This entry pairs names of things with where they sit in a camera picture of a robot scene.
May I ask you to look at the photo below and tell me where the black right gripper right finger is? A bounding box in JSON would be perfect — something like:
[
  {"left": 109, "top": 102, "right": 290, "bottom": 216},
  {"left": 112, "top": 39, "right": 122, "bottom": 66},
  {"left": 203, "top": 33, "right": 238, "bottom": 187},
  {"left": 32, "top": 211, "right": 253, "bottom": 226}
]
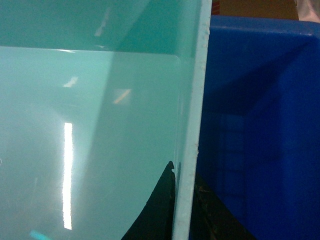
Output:
[{"left": 190, "top": 173, "right": 256, "bottom": 240}]

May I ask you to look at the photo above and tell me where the brown cardboard box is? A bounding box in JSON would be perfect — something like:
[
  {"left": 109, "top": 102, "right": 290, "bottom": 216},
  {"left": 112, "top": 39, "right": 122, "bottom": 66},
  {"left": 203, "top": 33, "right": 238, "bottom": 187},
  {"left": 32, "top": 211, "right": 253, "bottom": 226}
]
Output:
[{"left": 211, "top": 0, "right": 299, "bottom": 20}]

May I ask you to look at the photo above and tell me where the dark blue plastic box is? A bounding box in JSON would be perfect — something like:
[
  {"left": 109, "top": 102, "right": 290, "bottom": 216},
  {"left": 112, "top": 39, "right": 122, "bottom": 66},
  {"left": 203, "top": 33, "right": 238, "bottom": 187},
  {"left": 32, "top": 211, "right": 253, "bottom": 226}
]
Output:
[{"left": 196, "top": 15, "right": 320, "bottom": 240}]

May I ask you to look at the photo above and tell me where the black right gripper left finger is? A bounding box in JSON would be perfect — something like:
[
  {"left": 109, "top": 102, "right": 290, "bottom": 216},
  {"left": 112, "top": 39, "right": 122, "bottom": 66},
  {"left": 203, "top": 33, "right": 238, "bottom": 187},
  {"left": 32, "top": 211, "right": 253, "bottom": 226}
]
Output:
[{"left": 122, "top": 161, "right": 176, "bottom": 240}]

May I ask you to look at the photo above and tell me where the teal plastic storage box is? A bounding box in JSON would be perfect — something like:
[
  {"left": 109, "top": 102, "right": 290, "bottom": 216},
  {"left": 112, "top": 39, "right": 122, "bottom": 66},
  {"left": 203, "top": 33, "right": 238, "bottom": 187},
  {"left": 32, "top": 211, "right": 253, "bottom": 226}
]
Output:
[{"left": 0, "top": 0, "right": 212, "bottom": 240}]

